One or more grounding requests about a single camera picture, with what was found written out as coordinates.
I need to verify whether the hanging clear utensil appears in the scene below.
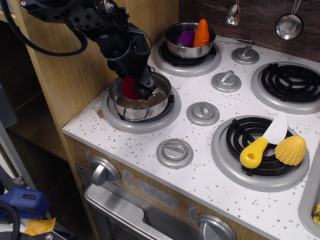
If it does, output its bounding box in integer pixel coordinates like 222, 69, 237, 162
226, 0, 241, 27

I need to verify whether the right oven dial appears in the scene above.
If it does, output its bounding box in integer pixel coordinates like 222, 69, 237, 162
197, 214, 237, 240

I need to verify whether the left oven dial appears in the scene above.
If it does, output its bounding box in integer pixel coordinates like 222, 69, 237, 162
90, 156, 121, 186

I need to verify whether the steel pan with handles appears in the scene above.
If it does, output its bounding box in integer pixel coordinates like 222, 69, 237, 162
108, 71, 173, 122

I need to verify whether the grey stove knob front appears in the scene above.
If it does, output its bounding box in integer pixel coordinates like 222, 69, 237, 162
156, 138, 194, 169

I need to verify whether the back left burner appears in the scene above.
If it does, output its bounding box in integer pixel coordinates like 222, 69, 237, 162
149, 40, 222, 78

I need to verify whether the orange toy carrot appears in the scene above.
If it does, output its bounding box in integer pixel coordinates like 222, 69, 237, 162
193, 18, 210, 48

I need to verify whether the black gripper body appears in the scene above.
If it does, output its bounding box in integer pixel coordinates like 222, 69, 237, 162
107, 33, 155, 88

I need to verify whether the red toy sweet potato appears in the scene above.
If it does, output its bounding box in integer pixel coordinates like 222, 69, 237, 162
121, 75, 142, 100

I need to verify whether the front right burner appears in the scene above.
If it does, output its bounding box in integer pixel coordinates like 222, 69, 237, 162
210, 115, 310, 193

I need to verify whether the oven dial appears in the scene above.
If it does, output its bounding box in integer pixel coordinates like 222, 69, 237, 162
197, 214, 237, 240
90, 156, 121, 186

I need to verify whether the grey stove knob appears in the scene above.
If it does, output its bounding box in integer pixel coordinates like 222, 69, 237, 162
231, 45, 260, 65
186, 101, 220, 127
156, 138, 194, 169
211, 70, 242, 93

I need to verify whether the back right burner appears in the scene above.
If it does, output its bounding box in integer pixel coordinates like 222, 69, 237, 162
250, 62, 320, 115

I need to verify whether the grey stove knob back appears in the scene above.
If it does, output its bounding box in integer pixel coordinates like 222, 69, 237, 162
231, 45, 260, 65

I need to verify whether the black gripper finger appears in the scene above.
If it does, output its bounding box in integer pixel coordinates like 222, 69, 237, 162
134, 83, 159, 100

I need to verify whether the silver oven door handle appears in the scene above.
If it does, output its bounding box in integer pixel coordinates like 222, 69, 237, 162
85, 184, 169, 240

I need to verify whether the blue clamp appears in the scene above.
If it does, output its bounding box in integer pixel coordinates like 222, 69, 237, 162
0, 187, 50, 219

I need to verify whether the yellow handled toy knife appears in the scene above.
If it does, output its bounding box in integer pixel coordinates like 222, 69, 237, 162
239, 111, 288, 169

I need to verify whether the yellow tape piece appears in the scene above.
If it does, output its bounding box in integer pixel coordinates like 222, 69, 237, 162
24, 218, 56, 236

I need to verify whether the yellow toy corn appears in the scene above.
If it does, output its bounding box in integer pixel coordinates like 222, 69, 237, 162
274, 135, 307, 166

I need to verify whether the yellow toy in sink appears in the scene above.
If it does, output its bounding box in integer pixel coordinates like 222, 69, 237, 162
312, 204, 320, 225

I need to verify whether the front left burner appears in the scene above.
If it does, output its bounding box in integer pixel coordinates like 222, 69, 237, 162
101, 87, 182, 134

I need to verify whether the hanging steel measuring cup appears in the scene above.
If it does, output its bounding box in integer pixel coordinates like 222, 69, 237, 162
275, 0, 304, 41

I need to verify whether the burner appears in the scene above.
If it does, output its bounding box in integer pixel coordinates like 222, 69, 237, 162
101, 87, 182, 134
250, 62, 320, 115
210, 115, 310, 193
149, 40, 222, 78

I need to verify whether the steel pot at back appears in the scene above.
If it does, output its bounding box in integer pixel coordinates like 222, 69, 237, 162
165, 22, 254, 59

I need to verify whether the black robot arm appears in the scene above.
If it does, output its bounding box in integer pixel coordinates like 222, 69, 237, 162
0, 0, 158, 100

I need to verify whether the grey stove knob middle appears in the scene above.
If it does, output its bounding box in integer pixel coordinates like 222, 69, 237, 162
186, 101, 220, 127

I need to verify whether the grey stove knob upper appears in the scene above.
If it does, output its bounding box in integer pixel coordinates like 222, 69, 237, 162
211, 70, 242, 93

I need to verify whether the purple toy eggplant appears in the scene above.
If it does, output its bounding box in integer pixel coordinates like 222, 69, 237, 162
175, 30, 196, 48

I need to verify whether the grey sink basin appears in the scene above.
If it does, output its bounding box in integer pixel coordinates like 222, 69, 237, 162
297, 159, 320, 238

